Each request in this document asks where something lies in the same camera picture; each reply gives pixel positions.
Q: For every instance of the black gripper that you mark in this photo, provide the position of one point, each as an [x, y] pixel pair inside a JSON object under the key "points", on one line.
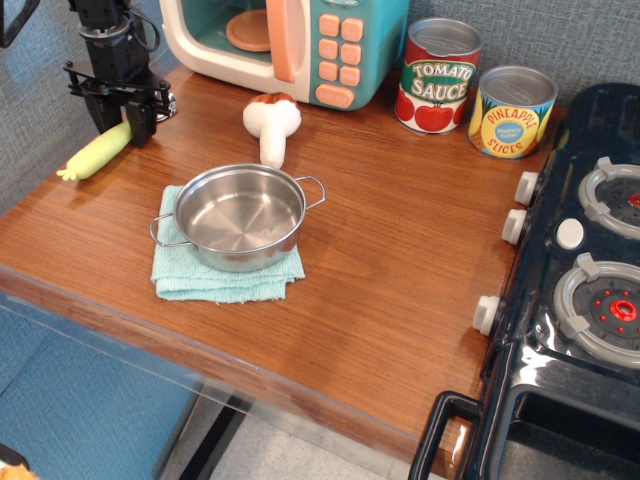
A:
{"points": [[116, 75]]}

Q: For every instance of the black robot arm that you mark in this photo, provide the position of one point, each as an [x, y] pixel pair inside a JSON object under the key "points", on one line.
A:
{"points": [[106, 14]]}

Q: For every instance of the plush white brown mushroom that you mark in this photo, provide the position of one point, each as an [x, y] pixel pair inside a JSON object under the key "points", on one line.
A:
{"points": [[272, 118]]}

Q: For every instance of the stainless steel pot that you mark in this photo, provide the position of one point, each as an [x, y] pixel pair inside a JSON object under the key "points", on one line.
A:
{"points": [[239, 218]]}

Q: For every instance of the light blue folded cloth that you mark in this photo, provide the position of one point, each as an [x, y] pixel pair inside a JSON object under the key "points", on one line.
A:
{"points": [[179, 276]]}

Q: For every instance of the toy microwave teal and cream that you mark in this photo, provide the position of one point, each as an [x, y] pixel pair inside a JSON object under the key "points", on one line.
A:
{"points": [[333, 54]]}

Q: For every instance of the tomato sauce can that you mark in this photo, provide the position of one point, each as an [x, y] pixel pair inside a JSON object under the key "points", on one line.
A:
{"points": [[440, 61]]}

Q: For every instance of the orange object at corner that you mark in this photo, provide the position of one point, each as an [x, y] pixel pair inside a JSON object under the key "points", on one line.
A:
{"points": [[14, 466]]}

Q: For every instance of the pineapple slices can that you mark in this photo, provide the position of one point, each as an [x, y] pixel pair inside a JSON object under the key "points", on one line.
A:
{"points": [[513, 106]]}

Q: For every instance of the black toy stove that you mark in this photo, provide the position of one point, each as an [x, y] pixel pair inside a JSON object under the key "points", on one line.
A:
{"points": [[560, 396]]}

